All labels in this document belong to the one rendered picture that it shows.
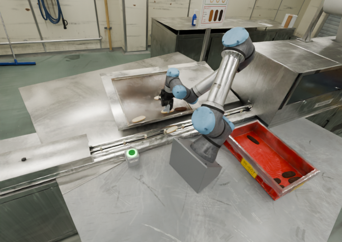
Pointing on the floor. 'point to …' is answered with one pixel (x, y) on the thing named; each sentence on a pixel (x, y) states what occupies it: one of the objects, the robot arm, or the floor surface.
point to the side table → (212, 197)
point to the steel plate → (87, 112)
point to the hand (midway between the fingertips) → (167, 109)
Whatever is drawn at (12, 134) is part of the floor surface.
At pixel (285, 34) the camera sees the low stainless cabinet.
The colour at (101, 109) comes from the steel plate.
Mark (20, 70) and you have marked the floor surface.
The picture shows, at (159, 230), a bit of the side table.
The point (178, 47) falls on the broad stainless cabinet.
